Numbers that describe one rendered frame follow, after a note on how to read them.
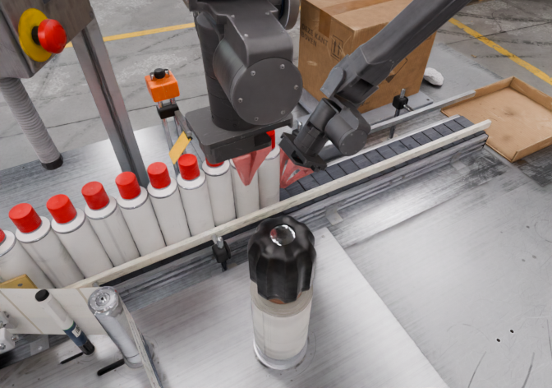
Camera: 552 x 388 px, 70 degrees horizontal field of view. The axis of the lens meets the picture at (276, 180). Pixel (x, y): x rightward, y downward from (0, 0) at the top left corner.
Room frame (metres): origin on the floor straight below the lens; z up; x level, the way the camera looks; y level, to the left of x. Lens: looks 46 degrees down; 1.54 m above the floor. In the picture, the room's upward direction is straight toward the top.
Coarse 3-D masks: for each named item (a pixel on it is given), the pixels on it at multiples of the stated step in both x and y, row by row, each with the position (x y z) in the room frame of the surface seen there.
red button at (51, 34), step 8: (40, 24) 0.44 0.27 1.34; (48, 24) 0.44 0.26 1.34; (56, 24) 0.45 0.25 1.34; (32, 32) 0.44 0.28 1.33; (40, 32) 0.43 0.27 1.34; (48, 32) 0.43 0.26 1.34; (56, 32) 0.44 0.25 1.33; (64, 32) 0.45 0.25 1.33; (40, 40) 0.43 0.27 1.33; (48, 40) 0.43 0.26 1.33; (56, 40) 0.43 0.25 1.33; (64, 40) 0.45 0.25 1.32; (48, 48) 0.43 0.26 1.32; (56, 48) 0.43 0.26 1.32
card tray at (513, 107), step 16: (512, 80) 1.12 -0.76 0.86; (480, 96) 1.06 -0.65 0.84; (496, 96) 1.06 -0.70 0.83; (512, 96) 1.06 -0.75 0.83; (528, 96) 1.06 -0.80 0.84; (544, 96) 1.02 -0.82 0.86; (448, 112) 0.98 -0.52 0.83; (464, 112) 0.98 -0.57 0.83; (480, 112) 0.98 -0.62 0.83; (496, 112) 0.98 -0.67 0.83; (512, 112) 0.98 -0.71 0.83; (528, 112) 0.98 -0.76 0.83; (544, 112) 0.98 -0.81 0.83; (496, 128) 0.90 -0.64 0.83; (512, 128) 0.90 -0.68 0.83; (528, 128) 0.90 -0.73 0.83; (544, 128) 0.90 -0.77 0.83; (496, 144) 0.83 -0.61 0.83; (512, 144) 0.83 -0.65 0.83; (528, 144) 0.83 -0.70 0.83; (544, 144) 0.81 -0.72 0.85; (512, 160) 0.76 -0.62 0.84
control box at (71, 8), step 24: (0, 0) 0.42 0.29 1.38; (24, 0) 0.45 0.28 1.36; (72, 0) 0.54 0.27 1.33; (0, 24) 0.41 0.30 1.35; (24, 24) 0.43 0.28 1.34; (72, 24) 0.52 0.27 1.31; (0, 48) 0.42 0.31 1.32; (24, 48) 0.42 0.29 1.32; (0, 72) 0.42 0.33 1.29; (24, 72) 0.41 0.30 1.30
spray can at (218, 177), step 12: (204, 168) 0.51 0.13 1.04; (216, 168) 0.51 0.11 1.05; (228, 168) 0.52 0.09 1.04; (216, 180) 0.50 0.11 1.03; (228, 180) 0.51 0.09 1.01; (216, 192) 0.50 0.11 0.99; (228, 192) 0.51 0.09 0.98; (216, 204) 0.50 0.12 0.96; (228, 204) 0.51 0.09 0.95; (216, 216) 0.50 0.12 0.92; (228, 216) 0.50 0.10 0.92
